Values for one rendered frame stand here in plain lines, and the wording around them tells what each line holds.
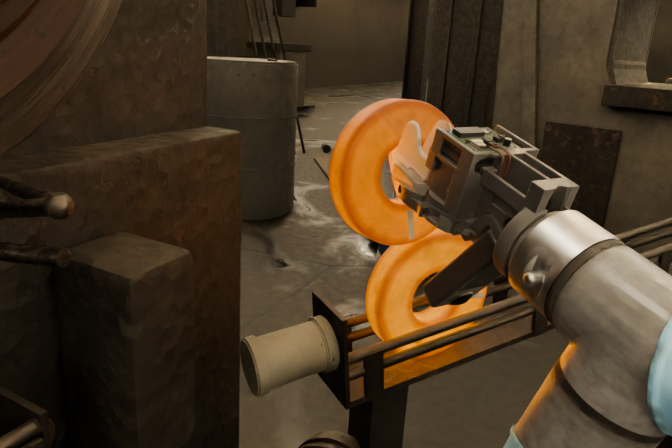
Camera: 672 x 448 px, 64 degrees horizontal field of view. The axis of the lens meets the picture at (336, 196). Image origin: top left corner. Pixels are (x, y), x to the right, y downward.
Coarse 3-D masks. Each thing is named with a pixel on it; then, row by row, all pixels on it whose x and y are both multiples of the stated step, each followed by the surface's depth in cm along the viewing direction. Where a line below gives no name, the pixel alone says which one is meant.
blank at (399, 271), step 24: (432, 240) 60; (456, 240) 61; (384, 264) 60; (408, 264) 59; (432, 264) 61; (384, 288) 58; (408, 288) 60; (384, 312) 59; (408, 312) 61; (432, 312) 65; (456, 312) 64; (384, 336) 60; (432, 336) 64
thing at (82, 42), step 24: (96, 0) 37; (120, 0) 38; (96, 24) 37; (72, 48) 36; (96, 48) 37; (48, 72) 34; (72, 72) 36; (24, 96) 33; (48, 96) 35; (0, 120) 32; (24, 120) 34; (0, 144) 33
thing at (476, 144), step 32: (480, 128) 48; (448, 160) 45; (480, 160) 43; (512, 160) 43; (448, 192) 45; (480, 192) 45; (512, 192) 41; (544, 192) 38; (576, 192) 40; (448, 224) 46; (480, 224) 45; (512, 224) 40
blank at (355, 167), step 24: (360, 120) 54; (384, 120) 54; (408, 120) 55; (432, 120) 57; (336, 144) 55; (360, 144) 53; (384, 144) 54; (336, 168) 54; (360, 168) 54; (336, 192) 55; (360, 192) 54; (360, 216) 55; (384, 216) 56; (408, 216) 57; (384, 240) 57; (408, 240) 58
